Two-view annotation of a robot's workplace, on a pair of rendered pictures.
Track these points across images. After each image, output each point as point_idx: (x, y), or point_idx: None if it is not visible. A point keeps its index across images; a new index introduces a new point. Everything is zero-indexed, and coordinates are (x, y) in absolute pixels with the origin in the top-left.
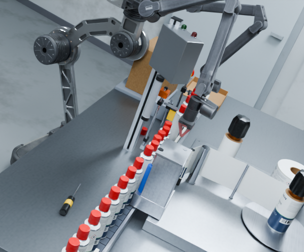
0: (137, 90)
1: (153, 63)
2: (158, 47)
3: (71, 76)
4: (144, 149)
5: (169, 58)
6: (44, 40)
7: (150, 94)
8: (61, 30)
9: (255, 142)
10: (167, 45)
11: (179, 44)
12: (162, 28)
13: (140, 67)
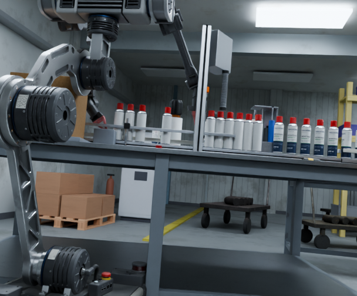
0: (76, 135)
1: (218, 63)
2: (219, 49)
3: (31, 159)
4: (259, 117)
5: (226, 55)
6: (66, 96)
7: (225, 87)
8: (26, 80)
9: None
10: (224, 45)
11: (229, 43)
12: (218, 33)
13: (77, 104)
